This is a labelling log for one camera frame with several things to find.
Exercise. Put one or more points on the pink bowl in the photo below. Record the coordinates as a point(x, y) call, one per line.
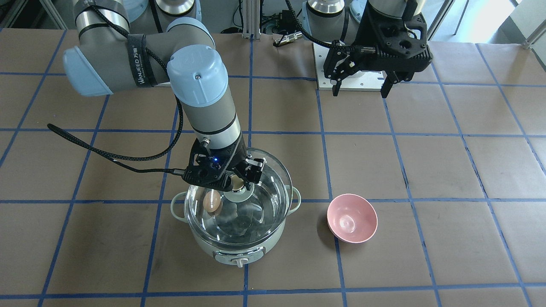
point(352, 218)

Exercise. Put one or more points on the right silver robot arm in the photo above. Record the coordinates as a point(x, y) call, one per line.
point(110, 59)

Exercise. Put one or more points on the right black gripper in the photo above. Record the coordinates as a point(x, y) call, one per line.
point(237, 154)

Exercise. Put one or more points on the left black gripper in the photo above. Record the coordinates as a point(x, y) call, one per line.
point(365, 35)

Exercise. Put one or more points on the brown egg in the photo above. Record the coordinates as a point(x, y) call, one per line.
point(212, 201)

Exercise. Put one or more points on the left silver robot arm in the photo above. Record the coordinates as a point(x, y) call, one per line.
point(328, 20)

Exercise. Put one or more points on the pale green electric pot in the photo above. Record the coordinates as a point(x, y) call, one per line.
point(235, 257)

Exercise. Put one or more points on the glass pot lid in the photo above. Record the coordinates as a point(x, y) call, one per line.
point(246, 218)

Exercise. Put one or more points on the aluminium frame post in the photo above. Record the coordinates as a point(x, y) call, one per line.
point(251, 19)

